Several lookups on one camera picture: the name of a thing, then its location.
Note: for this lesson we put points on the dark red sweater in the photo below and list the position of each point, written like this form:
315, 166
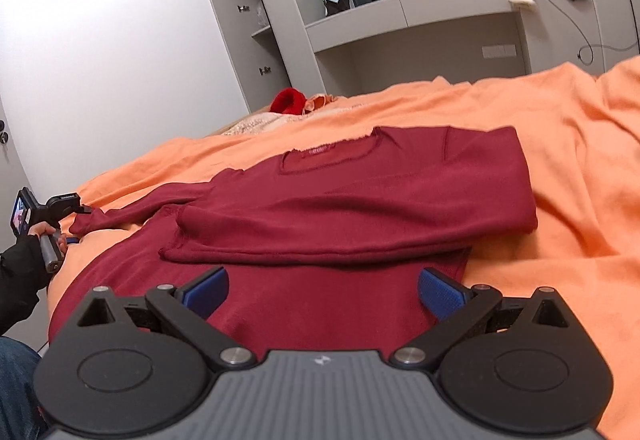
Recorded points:
325, 215

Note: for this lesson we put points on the orange blanket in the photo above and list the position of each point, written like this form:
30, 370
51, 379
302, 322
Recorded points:
575, 159

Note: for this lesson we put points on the person's left hand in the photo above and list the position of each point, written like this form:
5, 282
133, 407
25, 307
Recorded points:
61, 244

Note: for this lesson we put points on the person's jeans leg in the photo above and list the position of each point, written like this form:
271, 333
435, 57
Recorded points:
17, 390

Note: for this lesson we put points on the bright red cloth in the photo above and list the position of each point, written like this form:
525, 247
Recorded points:
287, 100

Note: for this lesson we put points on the metal door lock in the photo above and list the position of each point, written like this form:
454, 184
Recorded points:
4, 132

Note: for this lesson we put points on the small orange cloth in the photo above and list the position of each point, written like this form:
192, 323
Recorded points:
316, 101

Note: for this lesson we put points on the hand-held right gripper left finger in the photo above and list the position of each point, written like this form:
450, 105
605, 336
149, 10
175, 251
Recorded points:
207, 291

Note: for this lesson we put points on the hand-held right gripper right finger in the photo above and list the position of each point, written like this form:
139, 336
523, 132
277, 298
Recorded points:
440, 292

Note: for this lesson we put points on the beige lace cloth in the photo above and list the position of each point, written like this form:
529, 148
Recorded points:
255, 123

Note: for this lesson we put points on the white wall socket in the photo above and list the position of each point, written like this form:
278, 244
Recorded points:
499, 51

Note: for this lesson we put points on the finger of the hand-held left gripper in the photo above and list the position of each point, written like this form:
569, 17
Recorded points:
73, 240
84, 209

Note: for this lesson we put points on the grey cabinet door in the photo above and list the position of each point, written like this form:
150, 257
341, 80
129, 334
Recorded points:
230, 19

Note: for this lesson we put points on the person's left forearm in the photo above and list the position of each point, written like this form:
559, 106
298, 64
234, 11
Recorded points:
17, 277

